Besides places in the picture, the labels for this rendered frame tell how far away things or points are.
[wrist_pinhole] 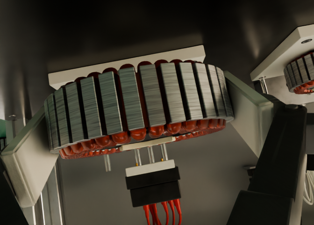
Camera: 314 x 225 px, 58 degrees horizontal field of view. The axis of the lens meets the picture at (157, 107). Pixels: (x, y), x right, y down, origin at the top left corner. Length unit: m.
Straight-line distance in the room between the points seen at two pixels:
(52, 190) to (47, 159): 0.38
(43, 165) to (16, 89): 0.17
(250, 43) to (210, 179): 0.34
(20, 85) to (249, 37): 0.23
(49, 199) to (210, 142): 0.32
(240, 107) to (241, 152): 0.45
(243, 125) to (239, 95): 0.02
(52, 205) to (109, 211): 0.11
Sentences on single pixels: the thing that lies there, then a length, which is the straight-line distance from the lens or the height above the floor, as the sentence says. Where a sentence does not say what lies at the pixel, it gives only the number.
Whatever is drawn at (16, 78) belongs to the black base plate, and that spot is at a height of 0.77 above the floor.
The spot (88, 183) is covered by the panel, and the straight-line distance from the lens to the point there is 0.60.
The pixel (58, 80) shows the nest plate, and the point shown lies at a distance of 0.28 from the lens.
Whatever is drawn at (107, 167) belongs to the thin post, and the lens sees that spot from 0.41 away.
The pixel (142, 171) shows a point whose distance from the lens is 0.35.
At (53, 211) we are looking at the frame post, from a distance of 0.56.
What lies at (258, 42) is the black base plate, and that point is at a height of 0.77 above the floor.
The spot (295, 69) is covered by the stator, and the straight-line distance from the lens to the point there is 0.37.
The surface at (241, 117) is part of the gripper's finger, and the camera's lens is 0.16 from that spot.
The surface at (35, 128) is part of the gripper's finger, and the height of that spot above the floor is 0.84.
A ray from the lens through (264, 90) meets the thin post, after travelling 0.44.
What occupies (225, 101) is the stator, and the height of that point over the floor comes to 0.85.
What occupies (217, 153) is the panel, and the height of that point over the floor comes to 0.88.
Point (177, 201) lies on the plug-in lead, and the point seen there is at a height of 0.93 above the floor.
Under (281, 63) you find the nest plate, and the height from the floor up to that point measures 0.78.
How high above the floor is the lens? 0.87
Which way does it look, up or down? 11 degrees down
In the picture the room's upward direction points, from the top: 169 degrees clockwise
